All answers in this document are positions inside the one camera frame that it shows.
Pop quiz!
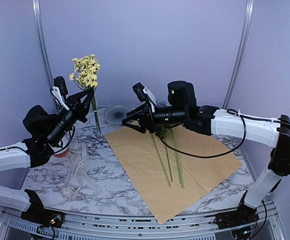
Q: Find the grey ringed plate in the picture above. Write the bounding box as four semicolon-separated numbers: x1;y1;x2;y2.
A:
103;105;133;126

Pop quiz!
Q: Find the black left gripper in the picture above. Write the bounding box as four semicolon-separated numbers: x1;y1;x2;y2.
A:
46;88;94;146

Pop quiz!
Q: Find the brown orange wrapping paper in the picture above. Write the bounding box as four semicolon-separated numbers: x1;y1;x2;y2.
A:
105;127;242;224

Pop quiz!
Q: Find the orange cup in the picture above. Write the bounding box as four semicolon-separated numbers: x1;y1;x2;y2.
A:
53;148;69;158

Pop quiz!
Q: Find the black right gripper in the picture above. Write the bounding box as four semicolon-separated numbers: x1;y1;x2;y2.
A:
122;103;187;134

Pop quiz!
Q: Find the yellow daisy fake bunch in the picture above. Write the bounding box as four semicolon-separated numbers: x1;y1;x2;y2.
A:
69;54;101;133

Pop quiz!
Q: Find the pink rose fake stem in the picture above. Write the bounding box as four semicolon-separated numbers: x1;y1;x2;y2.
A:
157;126;173;182

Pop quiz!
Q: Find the aluminium frame post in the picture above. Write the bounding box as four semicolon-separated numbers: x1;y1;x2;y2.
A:
222;0;255;109
32;0;54;90

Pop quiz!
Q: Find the green leafy fake stem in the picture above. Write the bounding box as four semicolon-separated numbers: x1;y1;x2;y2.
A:
150;133;171;187

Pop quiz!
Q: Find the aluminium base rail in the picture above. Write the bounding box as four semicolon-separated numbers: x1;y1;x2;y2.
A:
0;201;286;240

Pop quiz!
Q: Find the aluminium frame post right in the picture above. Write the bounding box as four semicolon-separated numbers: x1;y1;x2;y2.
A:
222;0;255;109

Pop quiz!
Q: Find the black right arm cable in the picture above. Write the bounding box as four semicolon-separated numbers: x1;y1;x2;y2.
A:
147;97;290;168

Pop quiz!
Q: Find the blue fake flower stem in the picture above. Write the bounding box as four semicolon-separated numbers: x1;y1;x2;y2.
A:
156;99;167;108

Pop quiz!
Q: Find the aluminium frame post left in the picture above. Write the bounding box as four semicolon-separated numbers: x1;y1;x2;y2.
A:
32;0;54;90

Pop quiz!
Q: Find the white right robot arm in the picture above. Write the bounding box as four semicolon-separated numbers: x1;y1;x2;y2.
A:
122;80;290;224

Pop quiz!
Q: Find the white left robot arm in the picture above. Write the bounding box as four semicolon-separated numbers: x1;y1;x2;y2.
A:
0;87;94;223

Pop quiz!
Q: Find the cream ribbon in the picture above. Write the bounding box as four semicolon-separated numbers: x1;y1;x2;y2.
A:
60;142;89;199

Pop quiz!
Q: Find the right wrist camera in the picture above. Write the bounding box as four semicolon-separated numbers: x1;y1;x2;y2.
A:
132;82;157;113

